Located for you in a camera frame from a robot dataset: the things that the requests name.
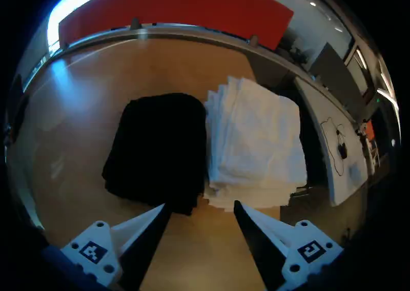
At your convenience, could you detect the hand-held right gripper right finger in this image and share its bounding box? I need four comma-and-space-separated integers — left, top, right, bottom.
233, 200, 345, 291

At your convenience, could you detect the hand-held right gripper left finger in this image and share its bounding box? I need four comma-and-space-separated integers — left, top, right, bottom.
59, 203, 174, 291

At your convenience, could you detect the white desk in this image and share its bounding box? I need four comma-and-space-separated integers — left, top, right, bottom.
293, 76, 369, 207

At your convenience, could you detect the stack of black towels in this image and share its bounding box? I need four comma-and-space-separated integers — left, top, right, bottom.
101, 92, 207, 217

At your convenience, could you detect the stack of white towels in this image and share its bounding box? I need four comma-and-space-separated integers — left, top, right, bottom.
203, 75, 308, 212

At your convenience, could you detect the red desk screen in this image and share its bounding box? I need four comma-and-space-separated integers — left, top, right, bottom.
58, 0, 294, 51

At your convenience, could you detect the black cable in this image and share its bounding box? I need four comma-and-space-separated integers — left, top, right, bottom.
320, 117, 349, 176

